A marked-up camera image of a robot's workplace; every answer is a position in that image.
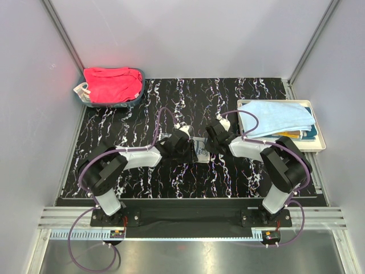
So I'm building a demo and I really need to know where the white blue patterned towel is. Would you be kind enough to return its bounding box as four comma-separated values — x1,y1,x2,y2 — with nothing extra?
158,131,210,163

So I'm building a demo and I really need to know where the light blue towel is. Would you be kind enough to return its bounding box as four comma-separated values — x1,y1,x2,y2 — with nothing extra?
238,101,315,138

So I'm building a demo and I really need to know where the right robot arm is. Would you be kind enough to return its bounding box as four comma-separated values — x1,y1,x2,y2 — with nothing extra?
206,121,312,227

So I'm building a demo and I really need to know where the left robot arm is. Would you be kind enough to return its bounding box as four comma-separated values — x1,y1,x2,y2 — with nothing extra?
78,131,197,226

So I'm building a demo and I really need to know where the teal round laundry basket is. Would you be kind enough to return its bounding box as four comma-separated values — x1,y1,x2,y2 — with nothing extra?
78,68,145,108

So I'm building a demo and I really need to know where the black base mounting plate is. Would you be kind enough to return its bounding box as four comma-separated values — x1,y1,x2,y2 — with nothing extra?
90,198,292,239

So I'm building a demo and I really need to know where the brown yellow folded towel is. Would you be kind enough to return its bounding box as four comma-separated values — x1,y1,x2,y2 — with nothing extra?
274,130,303,139

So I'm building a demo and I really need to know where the teal white folded towel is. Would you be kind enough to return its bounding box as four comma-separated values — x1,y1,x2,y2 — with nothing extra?
271,103,318,140

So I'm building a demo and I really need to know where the red towel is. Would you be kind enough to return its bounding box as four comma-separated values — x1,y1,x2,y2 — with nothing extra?
83,67,143,103

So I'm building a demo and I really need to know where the white rectangular tray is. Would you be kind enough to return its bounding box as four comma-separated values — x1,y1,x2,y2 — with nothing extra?
237,99,326,152

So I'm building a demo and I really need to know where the left orange connector box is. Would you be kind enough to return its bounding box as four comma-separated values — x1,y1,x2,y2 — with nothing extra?
109,229,125,239

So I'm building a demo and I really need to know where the orange connector box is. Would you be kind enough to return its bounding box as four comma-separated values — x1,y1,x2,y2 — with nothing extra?
109,229,125,239
263,231,281,242

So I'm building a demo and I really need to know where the right orange connector box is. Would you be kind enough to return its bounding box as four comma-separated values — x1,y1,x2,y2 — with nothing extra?
263,231,281,242

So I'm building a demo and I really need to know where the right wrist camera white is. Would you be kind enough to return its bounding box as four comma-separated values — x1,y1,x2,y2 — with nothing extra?
216,114,231,131

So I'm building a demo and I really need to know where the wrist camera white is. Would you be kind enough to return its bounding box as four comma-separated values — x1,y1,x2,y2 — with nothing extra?
216,114,231,131
174,123,193,139

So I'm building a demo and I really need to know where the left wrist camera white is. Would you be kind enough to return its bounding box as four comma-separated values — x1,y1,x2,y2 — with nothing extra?
174,123,193,139

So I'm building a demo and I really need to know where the aluminium front rail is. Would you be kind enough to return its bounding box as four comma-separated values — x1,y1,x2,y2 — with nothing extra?
39,207,347,242

